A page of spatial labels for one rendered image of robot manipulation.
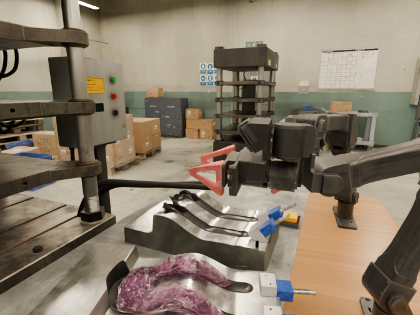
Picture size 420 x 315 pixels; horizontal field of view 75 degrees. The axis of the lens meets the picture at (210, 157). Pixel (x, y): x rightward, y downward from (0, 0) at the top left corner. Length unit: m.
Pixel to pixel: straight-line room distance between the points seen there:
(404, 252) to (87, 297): 0.65
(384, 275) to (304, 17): 7.04
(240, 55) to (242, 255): 4.25
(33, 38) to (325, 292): 1.21
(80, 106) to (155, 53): 7.70
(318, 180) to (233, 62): 4.45
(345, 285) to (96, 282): 0.66
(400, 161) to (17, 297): 0.95
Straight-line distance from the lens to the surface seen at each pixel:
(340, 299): 0.87
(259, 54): 4.79
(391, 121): 7.44
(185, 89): 8.23
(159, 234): 0.96
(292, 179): 0.51
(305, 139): 0.51
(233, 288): 0.75
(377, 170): 0.58
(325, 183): 0.51
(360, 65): 7.31
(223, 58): 4.96
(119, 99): 1.51
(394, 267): 0.70
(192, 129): 7.78
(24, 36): 1.18
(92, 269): 0.76
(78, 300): 0.69
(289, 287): 0.75
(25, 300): 0.93
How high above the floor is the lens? 1.33
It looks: 14 degrees down
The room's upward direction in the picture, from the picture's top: straight up
